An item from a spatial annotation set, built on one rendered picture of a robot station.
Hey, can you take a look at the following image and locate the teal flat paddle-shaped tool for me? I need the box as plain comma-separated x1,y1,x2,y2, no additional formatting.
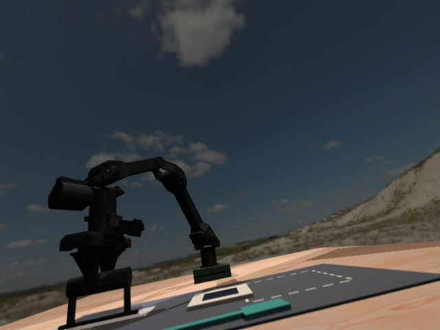
161,298,292,330

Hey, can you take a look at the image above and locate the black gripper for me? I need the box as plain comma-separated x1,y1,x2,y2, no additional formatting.
59,209,131,289

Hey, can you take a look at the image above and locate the cream square tile with dark grey centre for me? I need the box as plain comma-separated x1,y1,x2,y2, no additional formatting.
187,284,254,311

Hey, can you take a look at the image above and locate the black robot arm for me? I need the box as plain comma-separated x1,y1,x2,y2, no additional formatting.
48,157,220,268

